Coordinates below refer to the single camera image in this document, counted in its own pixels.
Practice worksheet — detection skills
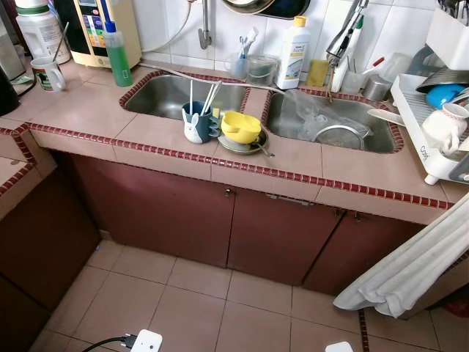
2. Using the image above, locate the round steel plate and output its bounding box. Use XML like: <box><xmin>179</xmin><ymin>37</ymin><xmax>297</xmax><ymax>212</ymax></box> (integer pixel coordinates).
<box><xmin>217</xmin><ymin>128</ymin><xmax>270</xmax><ymax>155</ymax></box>

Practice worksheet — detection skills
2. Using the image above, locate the yellow plastic bowl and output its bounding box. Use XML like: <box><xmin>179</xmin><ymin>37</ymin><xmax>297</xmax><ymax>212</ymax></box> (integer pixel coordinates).
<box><xmin>220</xmin><ymin>111</ymin><xmax>263</xmax><ymax>145</ymax></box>

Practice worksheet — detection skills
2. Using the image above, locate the blue white utensil holder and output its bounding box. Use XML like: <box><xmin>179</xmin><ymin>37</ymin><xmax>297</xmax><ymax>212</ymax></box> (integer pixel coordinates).
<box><xmin>181</xmin><ymin>100</ymin><xmax>221</xmax><ymax>144</ymax></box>

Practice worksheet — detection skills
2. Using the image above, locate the blue bowl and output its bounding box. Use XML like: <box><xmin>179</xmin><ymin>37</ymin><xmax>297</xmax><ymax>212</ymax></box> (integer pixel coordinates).
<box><xmin>426</xmin><ymin>84</ymin><xmax>468</xmax><ymax>110</ymax></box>

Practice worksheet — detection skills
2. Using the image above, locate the white dish rack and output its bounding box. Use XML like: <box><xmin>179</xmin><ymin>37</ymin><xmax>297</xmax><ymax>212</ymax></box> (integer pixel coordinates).
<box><xmin>390</xmin><ymin>72</ymin><xmax>469</xmax><ymax>186</ymax></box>

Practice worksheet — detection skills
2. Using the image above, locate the stainless steel sink basin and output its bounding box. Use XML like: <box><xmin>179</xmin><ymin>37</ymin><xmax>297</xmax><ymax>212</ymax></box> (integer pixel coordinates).
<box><xmin>119</xmin><ymin>71</ymin><xmax>251</xmax><ymax>122</ymax></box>
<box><xmin>262</xmin><ymin>89</ymin><xmax>405</xmax><ymax>155</ymax></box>

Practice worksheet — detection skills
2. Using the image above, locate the pale wooden spatula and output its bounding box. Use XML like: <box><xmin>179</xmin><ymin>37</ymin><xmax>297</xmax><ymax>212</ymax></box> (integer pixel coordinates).
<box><xmin>367</xmin><ymin>108</ymin><xmax>405</xmax><ymax>127</ymax></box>

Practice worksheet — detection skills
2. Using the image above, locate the white hanging towel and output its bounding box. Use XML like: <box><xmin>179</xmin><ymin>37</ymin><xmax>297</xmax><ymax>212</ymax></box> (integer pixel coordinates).
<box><xmin>333</xmin><ymin>192</ymin><xmax>469</xmax><ymax>320</ymax></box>

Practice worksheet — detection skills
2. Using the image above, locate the small steel cup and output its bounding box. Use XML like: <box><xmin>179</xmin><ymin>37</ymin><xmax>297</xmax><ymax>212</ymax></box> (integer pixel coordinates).
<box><xmin>362</xmin><ymin>75</ymin><xmax>393</xmax><ymax>103</ymax></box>

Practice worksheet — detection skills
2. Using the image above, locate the red plastic item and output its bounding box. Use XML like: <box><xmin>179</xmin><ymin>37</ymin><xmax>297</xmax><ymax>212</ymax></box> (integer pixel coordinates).
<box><xmin>442</xmin><ymin>292</ymin><xmax>469</xmax><ymax>318</ymax></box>

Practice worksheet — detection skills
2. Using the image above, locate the clear plastic tub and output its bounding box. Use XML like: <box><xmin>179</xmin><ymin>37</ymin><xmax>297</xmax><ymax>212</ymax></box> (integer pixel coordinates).
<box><xmin>377</xmin><ymin>51</ymin><xmax>413</xmax><ymax>83</ymax></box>

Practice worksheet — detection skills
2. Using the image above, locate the dark red cabinet door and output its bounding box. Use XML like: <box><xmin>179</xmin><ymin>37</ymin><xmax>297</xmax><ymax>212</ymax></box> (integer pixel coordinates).
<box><xmin>70</xmin><ymin>153</ymin><xmax>237</xmax><ymax>269</ymax></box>
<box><xmin>303</xmin><ymin>211</ymin><xmax>427</xmax><ymax>298</ymax></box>
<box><xmin>227</xmin><ymin>188</ymin><xmax>345</xmax><ymax>287</ymax></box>

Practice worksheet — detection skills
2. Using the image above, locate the steel strainer bowl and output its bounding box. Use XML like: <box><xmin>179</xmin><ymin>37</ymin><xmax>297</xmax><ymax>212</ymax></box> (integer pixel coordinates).
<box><xmin>314</xmin><ymin>122</ymin><xmax>372</xmax><ymax>152</ymax></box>

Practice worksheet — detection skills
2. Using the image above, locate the white cutlery holder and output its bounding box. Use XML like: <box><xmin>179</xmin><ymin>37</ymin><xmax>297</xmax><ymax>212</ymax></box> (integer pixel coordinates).
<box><xmin>425</xmin><ymin>7</ymin><xmax>469</xmax><ymax>72</ymax></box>

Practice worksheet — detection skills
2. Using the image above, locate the clear plastic bag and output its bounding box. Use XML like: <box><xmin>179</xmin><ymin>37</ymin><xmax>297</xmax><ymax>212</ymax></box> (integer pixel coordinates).
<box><xmin>282</xmin><ymin>89</ymin><xmax>371</xmax><ymax>145</ymax></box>

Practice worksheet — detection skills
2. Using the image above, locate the mustard yellow sponge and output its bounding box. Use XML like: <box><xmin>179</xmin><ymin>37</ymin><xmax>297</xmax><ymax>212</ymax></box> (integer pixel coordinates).
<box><xmin>306</xmin><ymin>59</ymin><xmax>330</xmax><ymax>88</ymax></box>

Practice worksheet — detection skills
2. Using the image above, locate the white detergent bottle yellow cap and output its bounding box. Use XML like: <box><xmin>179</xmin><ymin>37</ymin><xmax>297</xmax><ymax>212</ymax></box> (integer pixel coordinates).
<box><xmin>276</xmin><ymin>15</ymin><xmax>311</xmax><ymax>91</ymax></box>

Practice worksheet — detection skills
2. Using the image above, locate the clear plastic container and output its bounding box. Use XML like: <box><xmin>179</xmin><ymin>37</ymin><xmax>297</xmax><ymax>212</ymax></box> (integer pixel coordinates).
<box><xmin>245</xmin><ymin>54</ymin><xmax>280</xmax><ymax>88</ymax></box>

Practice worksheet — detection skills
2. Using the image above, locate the clear toothbrush cup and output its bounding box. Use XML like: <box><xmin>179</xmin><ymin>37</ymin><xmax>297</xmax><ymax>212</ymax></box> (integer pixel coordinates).
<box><xmin>226</xmin><ymin>51</ymin><xmax>250</xmax><ymax>80</ymax></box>

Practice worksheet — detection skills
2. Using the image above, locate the white blue toothbrush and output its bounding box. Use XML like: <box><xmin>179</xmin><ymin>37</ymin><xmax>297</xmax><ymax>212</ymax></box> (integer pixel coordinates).
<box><xmin>238</xmin><ymin>27</ymin><xmax>259</xmax><ymax>61</ymax></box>

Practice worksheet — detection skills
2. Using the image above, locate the pale chopstick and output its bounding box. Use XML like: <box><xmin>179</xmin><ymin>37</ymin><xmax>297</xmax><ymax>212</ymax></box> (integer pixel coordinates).
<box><xmin>201</xmin><ymin>82</ymin><xmax>218</xmax><ymax>114</ymax></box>
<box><xmin>205</xmin><ymin>81</ymin><xmax>223</xmax><ymax>112</ymax></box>

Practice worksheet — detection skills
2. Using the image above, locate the hanging steel pan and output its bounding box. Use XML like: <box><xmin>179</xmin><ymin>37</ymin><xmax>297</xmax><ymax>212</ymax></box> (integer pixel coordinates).
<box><xmin>220</xmin><ymin>0</ymin><xmax>310</xmax><ymax>20</ymax></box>

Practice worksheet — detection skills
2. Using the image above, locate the green dish soap bottle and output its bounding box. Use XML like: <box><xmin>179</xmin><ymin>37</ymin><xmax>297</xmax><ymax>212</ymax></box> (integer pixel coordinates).
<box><xmin>103</xmin><ymin>21</ymin><xmax>133</xmax><ymax>88</ymax></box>

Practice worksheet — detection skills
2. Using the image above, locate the beige water ionizer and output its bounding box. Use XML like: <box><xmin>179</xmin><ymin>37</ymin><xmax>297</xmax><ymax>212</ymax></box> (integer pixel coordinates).
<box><xmin>55</xmin><ymin>0</ymin><xmax>142</xmax><ymax>69</ymax></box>

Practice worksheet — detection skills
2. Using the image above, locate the white printed mug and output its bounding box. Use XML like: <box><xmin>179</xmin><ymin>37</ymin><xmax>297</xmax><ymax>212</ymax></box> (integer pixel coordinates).
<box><xmin>30</xmin><ymin>56</ymin><xmax>67</xmax><ymax>93</ymax></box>

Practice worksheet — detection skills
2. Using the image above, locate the dark brown side cabinet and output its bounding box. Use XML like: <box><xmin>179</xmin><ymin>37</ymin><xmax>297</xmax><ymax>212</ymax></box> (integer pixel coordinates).
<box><xmin>0</xmin><ymin>167</ymin><xmax>101</xmax><ymax>352</ymax></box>

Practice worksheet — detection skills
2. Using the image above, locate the white jar green lid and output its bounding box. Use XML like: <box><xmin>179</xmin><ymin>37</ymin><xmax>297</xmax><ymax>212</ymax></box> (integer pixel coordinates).
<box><xmin>15</xmin><ymin>0</ymin><xmax>72</xmax><ymax>65</ymax></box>

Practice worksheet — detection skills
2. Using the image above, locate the black electric kettle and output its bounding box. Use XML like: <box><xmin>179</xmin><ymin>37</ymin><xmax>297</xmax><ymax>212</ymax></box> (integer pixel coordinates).
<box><xmin>0</xmin><ymin>65</ymin><xmax>21</xmax><ymax>117</ymax></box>

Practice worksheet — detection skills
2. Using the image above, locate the red handled tool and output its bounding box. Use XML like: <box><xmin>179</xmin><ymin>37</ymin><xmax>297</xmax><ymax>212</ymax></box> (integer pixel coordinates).
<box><xmin>359</xmin><ymin>56</ymin><xmax>386</xmax><ymax>76</ymax></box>

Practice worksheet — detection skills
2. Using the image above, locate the white water hose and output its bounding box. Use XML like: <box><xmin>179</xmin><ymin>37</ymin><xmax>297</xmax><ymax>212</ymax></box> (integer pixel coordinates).
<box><xmin>136</xmin><ymin>62</ymin><xmax>294</xmax><ymax>96</ymax></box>

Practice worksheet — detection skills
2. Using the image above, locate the chrome wall tap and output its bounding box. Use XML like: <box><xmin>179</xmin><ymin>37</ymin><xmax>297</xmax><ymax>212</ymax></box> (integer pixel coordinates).
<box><xmin>197</xmin><ymin>0</ymin><xmax>214</xmax><ymax>51</ymax></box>

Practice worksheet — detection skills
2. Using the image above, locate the thin white ionizer hose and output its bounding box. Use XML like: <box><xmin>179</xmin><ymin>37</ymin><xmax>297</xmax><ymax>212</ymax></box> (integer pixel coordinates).
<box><xmin>141</xmin><ymin>0</ymin><xmax>195</xmax><ymax>54</ymax></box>

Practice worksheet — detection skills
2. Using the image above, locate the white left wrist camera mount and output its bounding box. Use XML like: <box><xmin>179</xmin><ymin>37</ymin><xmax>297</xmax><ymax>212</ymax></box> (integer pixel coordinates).
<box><xmin>130</xmin><ymin>329</ymin><xmax>164</xmax><ymax>352</ymax></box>

